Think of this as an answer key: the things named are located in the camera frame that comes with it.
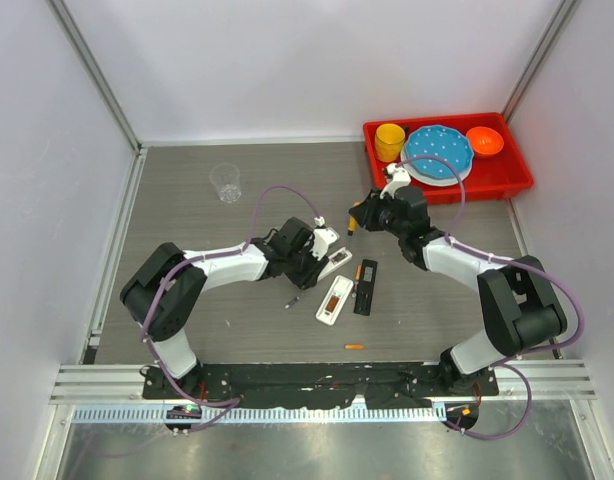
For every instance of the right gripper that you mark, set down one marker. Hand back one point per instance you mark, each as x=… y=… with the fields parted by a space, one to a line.
x=366 y=211

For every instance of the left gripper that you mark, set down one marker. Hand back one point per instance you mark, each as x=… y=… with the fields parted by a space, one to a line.
x=309 y=279

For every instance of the yellow handled screwdriver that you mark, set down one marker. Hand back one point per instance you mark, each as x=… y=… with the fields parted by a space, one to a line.
x=351 y=226

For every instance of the white remote with batteries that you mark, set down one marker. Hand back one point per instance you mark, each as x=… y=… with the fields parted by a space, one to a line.
x=335 y=261

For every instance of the black remote control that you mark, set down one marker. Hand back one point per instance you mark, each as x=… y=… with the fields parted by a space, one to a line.
x=364 y=288

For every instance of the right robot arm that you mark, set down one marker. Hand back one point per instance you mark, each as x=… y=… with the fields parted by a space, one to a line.
x=519 y=307

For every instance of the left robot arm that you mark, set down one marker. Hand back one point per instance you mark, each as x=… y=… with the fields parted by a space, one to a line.
x=163 y=292

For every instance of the yellow plastic cup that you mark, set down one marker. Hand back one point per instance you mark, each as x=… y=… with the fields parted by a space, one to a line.
x=388 y=142

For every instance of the pale grey plate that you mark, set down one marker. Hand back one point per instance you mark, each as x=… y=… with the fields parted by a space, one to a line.
x=437 y=181

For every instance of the blue dotted plate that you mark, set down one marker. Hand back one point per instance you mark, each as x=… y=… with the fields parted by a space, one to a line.
x=438 y=141

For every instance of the clear plastic cup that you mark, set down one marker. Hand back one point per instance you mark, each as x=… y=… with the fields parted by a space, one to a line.
x=225 y=178

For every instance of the orange bowl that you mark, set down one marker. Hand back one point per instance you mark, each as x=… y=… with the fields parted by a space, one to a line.
x=485 y=142

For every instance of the red plastic tray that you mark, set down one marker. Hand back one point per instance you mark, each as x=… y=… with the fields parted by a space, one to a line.
x=502 y=176

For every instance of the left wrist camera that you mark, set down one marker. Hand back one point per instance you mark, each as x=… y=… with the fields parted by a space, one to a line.
x=323 y=238

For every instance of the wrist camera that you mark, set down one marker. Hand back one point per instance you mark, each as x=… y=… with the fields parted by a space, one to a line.
x=323 y=238
x=397 y=177

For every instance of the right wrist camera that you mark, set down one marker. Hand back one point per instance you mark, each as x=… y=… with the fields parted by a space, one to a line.
x=397 y=177

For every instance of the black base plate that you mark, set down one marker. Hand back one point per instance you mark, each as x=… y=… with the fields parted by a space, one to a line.
x=317 y=386

